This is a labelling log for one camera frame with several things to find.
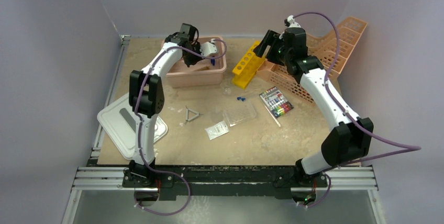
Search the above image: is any marker pen pack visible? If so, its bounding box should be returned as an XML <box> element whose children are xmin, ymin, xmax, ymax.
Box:
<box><xmin>259</xmin><ymin>86</ymin><xmax>294</xmax><ymax>118</ymax></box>

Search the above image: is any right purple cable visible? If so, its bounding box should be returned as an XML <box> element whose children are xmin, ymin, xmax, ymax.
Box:
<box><xmin>293</xmin><ymin>12</ymin><xmax>422</xmax><ymax>209</ymax></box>

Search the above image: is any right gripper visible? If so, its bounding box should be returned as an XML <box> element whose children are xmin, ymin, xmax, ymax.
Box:
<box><xmin>254</xmin><ymin>30</ymin><xmax>293</xmax><ymax>66</ymax></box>

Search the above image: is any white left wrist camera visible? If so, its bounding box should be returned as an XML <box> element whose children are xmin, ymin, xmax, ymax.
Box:
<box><xmin>201</xmin><ymin>42</ymin><xmax>218</xmax><ymax>58</ymax></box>

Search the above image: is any pink plastic desk organizer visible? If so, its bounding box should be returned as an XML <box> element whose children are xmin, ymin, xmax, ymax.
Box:
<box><xmin>256</xmin><ymin>16</ymin><xmax>368</xmax><ymax>104</ymax></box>

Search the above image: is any yellow test tube rack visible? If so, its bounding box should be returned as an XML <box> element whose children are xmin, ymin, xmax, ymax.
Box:
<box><xmin>231</xmin><ymin>41</ymin><xmax>265</xmax><ymax>89</ymax></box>

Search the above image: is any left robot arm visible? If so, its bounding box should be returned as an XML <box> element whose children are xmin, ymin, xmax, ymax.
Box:
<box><xmin>129</xmin><ymin>24</ymin><xmax>200</xmax><ymax>187</ymax></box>

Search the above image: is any pink plastic bin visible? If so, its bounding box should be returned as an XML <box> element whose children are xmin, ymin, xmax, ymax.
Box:
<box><xmin>162</xmin><ymin>57</ymin><xmax>227</xmax><ymax>88</ymax></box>

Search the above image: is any white bin lid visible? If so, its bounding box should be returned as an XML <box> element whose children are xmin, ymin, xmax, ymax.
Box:
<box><xmin>97</xmin><ymin>92</ymin><xmax>169</xmax><ymax>161</ymax></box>

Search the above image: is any clear glass beaker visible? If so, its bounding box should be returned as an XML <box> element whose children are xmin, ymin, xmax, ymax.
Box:
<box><xmin>221</xmin><ymin>86</ymin><xmax>232</xmax><ymax>96</ymax></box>

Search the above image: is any small white plastic bag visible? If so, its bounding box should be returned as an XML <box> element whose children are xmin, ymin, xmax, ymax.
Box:
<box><xmin>205</xmin><ymin>121</ymin><xmax>229</xmax><ymax>140</ymax></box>

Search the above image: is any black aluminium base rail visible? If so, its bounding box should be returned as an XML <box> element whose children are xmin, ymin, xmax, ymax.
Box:
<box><xmin>73</xmin><ymin>161</ymin><xmax>378</xmax><ymax>203</ymax></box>

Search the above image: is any glass stirring rod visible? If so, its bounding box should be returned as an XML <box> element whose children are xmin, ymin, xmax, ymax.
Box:
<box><xmin>264</xmin><ymin>105</ymin><xmax>282</xmax><ymax>128</ymax></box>

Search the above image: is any clear well plate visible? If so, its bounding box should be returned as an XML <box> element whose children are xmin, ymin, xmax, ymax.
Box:
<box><xmin>223</xmin><ymin>101</ymin><xmax>257</xmax><ymax>127</ymax></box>

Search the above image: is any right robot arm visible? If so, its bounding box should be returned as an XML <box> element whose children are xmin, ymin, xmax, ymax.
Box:
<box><xmin>253</xmin><ymin>27</ymin><xmax>374</xmax><ymax>186</ymax></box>

